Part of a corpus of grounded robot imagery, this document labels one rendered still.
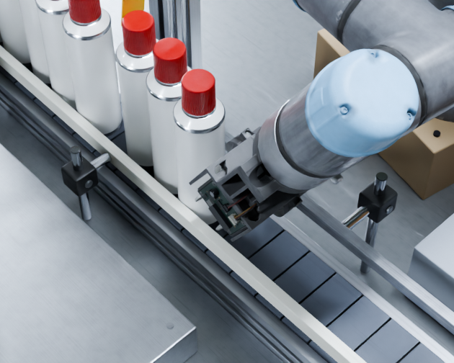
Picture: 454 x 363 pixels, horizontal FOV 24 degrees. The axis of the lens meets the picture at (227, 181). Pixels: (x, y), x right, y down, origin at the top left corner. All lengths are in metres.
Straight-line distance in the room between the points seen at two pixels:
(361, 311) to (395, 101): 0.36
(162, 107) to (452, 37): 0.33
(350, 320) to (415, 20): 0.35
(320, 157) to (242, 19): 0.64
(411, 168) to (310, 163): 0.41
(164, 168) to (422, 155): 0.29
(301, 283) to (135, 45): 0.30
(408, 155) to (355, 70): 0.46
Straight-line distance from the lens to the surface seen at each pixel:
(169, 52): 1.03
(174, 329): 1.08
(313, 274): 1.12
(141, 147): 1.17
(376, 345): 1.08
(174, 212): 1.13
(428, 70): 0.84
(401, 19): 0.87
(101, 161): 1.17
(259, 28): 1.43
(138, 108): 1.12
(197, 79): 1.01
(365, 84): 0.78
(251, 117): 1.32
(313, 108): 0.80
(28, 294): 1.12
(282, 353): 1.11
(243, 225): 0.96
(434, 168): 1.22
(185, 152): 1.05
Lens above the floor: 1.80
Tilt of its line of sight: 51 degrees down
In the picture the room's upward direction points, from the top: straight up
